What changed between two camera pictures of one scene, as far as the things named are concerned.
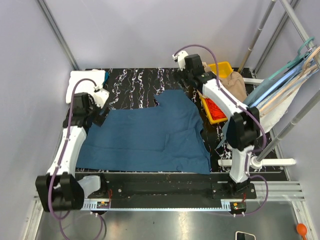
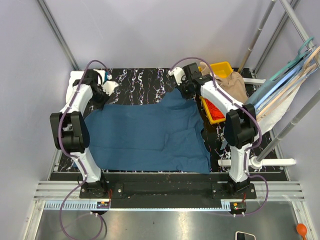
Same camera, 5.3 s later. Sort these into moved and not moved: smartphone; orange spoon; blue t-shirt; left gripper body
Moved: left gripper body
Not moved: blue t-shirt; orange spoon; smartphone
